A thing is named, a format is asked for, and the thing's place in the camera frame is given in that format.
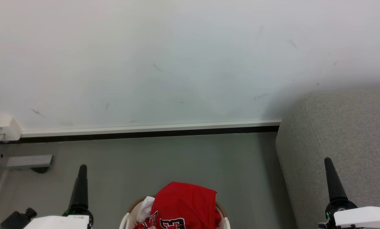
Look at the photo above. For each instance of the grey fabric sofa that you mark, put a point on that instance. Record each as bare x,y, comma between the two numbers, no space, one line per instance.
352,127

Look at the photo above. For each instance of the grey metal stand base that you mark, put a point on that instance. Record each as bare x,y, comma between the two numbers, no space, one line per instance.
28,161

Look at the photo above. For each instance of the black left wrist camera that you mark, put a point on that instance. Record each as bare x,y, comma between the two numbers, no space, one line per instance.
16,220

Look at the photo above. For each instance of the red jersey with number print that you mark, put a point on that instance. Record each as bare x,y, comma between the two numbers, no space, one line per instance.
186,203

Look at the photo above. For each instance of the white plastic laundry basket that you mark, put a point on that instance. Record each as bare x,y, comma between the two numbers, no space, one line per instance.
124,222

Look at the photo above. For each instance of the white wall power adapter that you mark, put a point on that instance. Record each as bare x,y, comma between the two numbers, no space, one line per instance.
2,125

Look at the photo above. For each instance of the white and black baseboard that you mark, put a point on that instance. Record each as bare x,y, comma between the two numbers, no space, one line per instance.
145,130

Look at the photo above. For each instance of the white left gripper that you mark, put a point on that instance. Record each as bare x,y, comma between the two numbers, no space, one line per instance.
66,222

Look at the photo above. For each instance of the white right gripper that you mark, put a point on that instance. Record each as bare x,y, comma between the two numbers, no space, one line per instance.
364,218

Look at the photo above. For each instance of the white cloth garment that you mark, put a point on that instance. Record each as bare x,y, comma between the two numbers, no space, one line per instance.
145,206

